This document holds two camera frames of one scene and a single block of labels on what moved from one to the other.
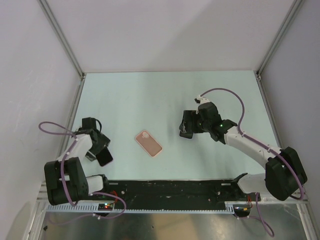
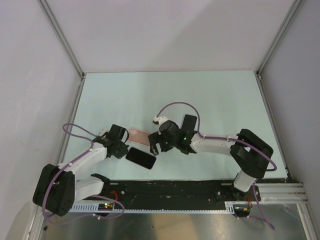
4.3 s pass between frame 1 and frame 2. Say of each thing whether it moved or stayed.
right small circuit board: stayed
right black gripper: moved
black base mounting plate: stayed
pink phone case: moved
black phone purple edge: moved
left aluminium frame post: stayed
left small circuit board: stayed
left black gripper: moved
